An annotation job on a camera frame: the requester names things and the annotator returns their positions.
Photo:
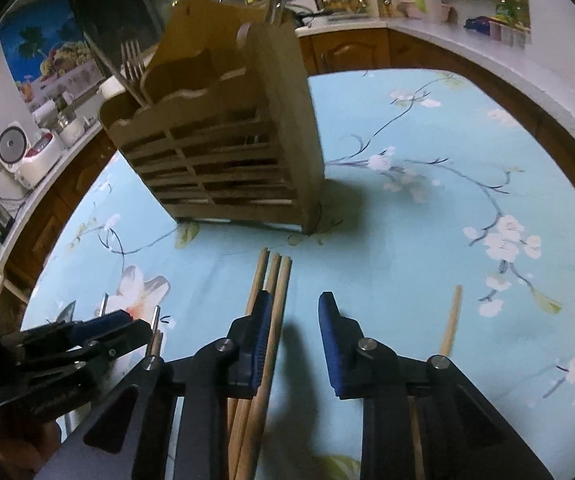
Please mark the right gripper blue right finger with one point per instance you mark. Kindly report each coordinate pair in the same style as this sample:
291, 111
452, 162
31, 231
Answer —
356, 364

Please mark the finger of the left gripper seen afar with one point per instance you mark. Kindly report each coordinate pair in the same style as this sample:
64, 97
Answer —
111, 335

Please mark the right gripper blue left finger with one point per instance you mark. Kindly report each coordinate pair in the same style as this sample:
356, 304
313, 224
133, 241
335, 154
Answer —
250, 335

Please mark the fork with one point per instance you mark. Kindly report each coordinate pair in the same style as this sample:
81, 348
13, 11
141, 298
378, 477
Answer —
67, 313
131, 59

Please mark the metal chopstick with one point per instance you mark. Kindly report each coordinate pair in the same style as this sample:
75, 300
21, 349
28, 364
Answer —
153, 348

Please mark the person's left hand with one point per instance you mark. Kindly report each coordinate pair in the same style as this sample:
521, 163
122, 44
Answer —
21, 459

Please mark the floral blue tablecloth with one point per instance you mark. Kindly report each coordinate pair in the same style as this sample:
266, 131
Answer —
430, 186

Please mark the white rice cooker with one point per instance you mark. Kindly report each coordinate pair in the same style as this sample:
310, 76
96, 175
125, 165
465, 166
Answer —
29, 162

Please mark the wooden utensil holder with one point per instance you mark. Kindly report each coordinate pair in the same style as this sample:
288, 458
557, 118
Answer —
216, 58

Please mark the small white steel pot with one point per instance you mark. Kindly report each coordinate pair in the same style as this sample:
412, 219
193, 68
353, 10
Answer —
70, 127

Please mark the white pot cooker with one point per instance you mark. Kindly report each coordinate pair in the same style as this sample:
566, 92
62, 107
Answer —
110, 87

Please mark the fork in holder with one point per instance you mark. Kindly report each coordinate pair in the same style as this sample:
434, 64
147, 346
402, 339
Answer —
131, 59

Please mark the tropical fruit poster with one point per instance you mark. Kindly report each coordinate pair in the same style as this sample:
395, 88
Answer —
47, 54

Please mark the lower wooden cabinets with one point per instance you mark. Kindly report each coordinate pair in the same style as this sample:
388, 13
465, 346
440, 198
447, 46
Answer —
357, 50

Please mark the pink and white containers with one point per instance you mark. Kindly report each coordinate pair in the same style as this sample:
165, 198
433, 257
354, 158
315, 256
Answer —
429, 11

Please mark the green drink bottle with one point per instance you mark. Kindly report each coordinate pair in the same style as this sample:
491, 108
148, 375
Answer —
504, 12

